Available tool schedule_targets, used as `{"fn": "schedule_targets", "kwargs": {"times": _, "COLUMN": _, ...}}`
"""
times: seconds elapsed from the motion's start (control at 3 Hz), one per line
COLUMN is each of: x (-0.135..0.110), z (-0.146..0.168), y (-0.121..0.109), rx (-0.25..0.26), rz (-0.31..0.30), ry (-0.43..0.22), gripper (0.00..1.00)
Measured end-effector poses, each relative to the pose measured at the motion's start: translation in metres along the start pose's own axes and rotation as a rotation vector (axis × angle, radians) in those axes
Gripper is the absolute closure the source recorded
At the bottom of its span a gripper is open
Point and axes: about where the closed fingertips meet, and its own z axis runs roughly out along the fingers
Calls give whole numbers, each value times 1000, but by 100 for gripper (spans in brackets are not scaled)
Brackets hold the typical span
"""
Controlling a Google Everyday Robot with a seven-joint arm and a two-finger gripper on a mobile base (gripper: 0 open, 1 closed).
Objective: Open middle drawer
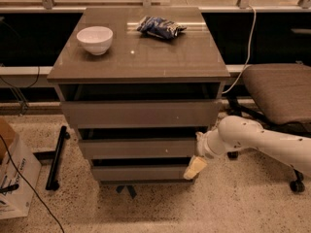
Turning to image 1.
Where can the blue chip bag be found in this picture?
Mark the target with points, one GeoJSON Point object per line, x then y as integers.
{"type": "Point", "coordinates": [160, 27]}

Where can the grey drawer cabinet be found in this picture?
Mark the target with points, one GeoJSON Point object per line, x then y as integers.
{"type": "Point", "coordinates": [140, 67]}

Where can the grey top drawer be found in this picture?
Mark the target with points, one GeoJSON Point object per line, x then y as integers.
{"type": "Point", "coordinates": [134, 114]}

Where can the grey bottom drawer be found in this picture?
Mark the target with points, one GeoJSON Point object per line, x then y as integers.
{"type": "Point", "coordinates": [138, 173]}

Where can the grey drawer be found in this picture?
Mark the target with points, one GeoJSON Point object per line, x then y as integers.
{"type": "Point", "coordinates": [138, 148]}
{"type": "Point", "coordinates": [138, 173]}
{"type": "Point", "coordinates": [134, 114]}

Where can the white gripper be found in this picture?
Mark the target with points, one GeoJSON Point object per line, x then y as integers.
{"type": "Point", "coordinates": [202, 145]}

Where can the white paper bag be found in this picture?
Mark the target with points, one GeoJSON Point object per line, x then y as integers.
{"type": "Point", "coordinates": [24, 171]}

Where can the white ceramic bowl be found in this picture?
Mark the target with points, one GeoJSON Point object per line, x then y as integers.
{"type": "Point", "coordinates": [95, 39]}

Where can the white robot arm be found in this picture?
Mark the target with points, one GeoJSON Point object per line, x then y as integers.
{"type": "Point", "coordinates": [235, 133]}

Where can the brown office chair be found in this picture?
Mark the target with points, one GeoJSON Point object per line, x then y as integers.
{"type": "Point", "coordinates": [282, 92]}

